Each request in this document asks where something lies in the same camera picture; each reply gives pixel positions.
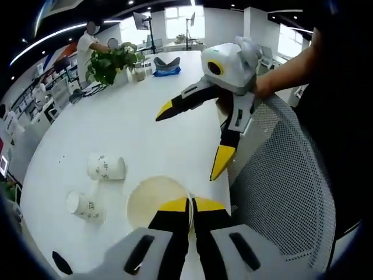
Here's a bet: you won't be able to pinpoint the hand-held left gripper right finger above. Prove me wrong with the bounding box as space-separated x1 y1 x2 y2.
192 197 318 280

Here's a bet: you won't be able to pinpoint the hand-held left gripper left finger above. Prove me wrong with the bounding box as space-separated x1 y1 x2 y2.
74 197 190 280

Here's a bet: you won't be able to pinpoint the stack of white paper cups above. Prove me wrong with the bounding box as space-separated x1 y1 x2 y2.
125 175 195 234

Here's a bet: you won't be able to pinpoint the green printed white paper cup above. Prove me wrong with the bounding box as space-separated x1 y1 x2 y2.
86 151 126 181
65 190 107 225

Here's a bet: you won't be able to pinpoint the person's right hand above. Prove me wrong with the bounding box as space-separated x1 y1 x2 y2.
217 74 274 117

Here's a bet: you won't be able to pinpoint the blue packet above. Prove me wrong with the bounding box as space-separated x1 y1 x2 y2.
153 67 181 78

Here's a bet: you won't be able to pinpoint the grey neck pillow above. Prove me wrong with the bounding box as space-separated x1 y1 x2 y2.
153 57 181 71

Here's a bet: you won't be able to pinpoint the black monitor on stand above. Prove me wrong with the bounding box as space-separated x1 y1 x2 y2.
185 12 198 53
132 11 160 55

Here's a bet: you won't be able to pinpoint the white plant pot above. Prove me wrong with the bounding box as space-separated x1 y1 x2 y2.
113 68 131 87

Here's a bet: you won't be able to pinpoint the white table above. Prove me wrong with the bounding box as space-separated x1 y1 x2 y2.
19 50 234 279

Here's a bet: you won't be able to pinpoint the grey mesh office chair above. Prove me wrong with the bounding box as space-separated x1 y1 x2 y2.
228 93 339 269

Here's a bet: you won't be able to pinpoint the green potted plant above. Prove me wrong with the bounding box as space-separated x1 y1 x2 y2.
85 42 145 85

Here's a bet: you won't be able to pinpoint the person's black shirt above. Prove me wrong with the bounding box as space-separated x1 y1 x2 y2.
294 26 368 240

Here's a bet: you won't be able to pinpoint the black computer mouse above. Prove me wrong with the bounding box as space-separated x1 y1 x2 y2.
51 250 73 275

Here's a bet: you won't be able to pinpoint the grey round device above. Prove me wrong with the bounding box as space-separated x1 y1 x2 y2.
69 89 85 104

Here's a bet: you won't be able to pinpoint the white office chair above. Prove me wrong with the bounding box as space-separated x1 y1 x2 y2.
51 80 71 113

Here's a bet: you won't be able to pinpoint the curved ceiling light strip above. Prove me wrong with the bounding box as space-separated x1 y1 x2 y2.
10 20 123 67

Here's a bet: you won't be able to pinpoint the black cable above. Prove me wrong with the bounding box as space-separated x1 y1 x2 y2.
83 82 107 95

